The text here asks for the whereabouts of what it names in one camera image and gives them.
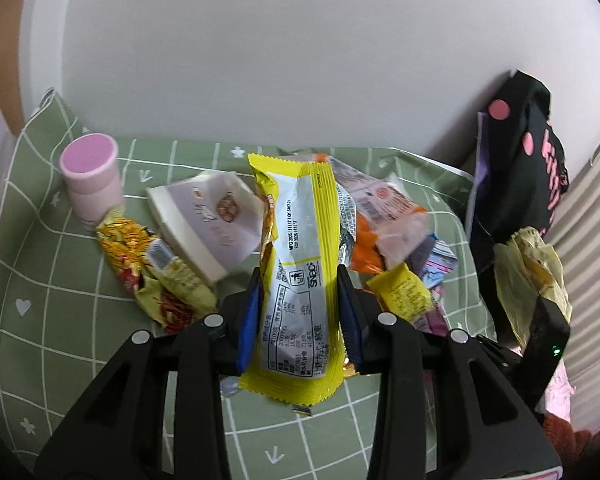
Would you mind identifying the orange and clear snack wrapper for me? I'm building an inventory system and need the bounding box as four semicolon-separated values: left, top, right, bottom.
325;155;431;273

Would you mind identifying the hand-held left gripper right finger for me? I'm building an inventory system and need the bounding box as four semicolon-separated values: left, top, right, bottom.
337;265;563;480

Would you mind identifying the brown wooden panel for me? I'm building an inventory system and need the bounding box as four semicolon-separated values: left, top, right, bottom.
0;0;33;133

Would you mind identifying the pale yellow wrapper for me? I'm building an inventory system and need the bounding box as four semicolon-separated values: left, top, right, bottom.
494;226;573;346

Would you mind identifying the white pleated curtain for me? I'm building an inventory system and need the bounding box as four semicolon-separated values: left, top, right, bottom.
545;110;600;441

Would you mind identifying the yellow and white snack wrapper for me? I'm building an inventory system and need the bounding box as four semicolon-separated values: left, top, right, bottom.
238;152;351;406

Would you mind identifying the small yellow snack packet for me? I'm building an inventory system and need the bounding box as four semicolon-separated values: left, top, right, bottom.
367;262;433;331

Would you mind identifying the pink plastic bottle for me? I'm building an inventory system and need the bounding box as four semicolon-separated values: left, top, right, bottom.
59;133;126;231

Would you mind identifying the green checked cloth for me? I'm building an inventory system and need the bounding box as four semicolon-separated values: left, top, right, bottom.
0;87;498;480

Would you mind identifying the yellow red patterned snack packet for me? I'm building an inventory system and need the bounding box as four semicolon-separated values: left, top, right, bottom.
96;207;218;336

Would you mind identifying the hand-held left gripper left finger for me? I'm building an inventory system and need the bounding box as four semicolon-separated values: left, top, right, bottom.
32;267;261;480

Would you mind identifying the black bag with pink print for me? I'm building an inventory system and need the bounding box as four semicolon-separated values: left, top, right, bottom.
467;70;571;351

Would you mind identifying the white beige paper box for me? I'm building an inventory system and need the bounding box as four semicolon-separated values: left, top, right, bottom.
146;170;266;285

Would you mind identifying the blue and pink wrapper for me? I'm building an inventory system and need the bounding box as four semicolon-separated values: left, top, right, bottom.
415;237;458;291

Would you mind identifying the dark purple wrapper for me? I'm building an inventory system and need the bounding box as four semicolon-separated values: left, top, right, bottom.
415;305;448;336

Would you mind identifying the pink blanket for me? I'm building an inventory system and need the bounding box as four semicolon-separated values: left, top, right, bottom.
542;360;577;413

